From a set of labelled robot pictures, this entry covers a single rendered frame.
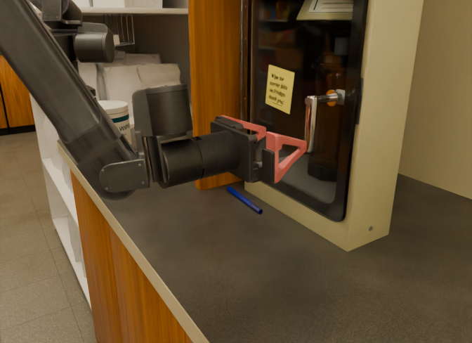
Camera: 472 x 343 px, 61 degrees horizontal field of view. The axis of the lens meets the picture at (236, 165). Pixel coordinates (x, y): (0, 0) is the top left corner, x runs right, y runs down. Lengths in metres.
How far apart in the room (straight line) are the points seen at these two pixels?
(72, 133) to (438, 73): 0.83
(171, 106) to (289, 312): 0.32
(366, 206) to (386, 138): 0.12
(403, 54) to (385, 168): 0.19
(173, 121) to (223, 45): 0.43
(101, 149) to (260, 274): 0.32
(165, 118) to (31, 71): 0.15
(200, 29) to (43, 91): 0.44
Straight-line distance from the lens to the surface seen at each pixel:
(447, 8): 1.06
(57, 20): 0.84
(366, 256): 0.72
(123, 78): 1.77
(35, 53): 0.50
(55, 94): 0.50
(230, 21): 0.90
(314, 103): 0.62
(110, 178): 0.49
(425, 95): 1.09
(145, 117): 0.50
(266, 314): 0.58
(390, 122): 0.70
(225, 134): 0.53
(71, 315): 2.16
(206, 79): 0.88
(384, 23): 0.64
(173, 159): 0.49
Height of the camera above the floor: 1.32
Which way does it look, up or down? 20 degrees down
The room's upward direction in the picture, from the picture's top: straight up
